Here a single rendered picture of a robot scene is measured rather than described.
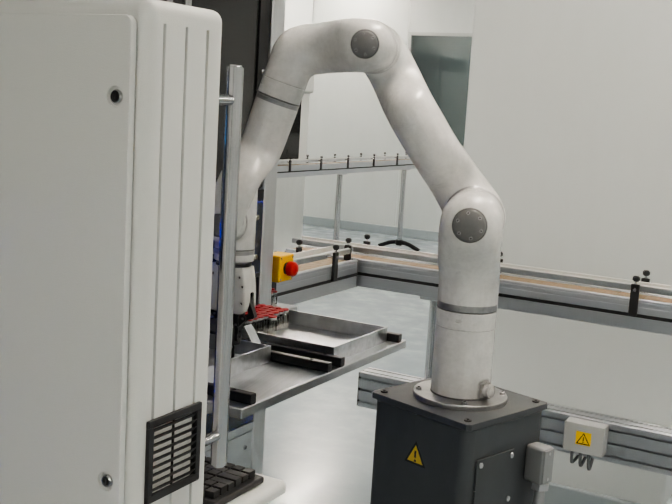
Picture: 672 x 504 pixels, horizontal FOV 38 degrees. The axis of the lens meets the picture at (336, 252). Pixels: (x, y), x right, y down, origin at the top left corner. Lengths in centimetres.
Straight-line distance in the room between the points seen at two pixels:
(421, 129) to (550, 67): 174
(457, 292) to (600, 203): 169
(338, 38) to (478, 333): 63
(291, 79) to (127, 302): 82
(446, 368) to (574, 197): 171
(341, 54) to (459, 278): 48
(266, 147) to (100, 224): 75
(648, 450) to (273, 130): 160
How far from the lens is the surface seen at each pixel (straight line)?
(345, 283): 317
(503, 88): 367
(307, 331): 241
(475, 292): 193
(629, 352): 361
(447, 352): 196
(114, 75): 127
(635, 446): 306
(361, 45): 187
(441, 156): 193
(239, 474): 165
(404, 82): 197
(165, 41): 128
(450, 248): 187
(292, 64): 197
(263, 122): 199
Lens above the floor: 143
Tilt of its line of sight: 9 degrees down
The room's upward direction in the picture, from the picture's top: 3 degrees clockwise
